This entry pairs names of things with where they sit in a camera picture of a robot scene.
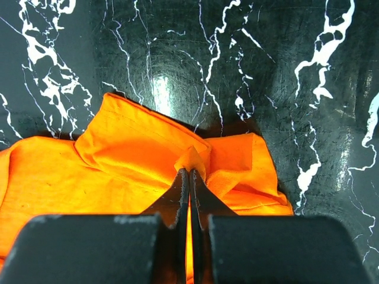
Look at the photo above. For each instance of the orange t shirt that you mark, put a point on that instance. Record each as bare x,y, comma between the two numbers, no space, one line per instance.
125,160

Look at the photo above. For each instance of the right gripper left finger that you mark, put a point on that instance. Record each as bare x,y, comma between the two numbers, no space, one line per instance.
170,245

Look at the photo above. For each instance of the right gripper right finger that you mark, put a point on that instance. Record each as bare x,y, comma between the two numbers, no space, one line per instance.
203,204

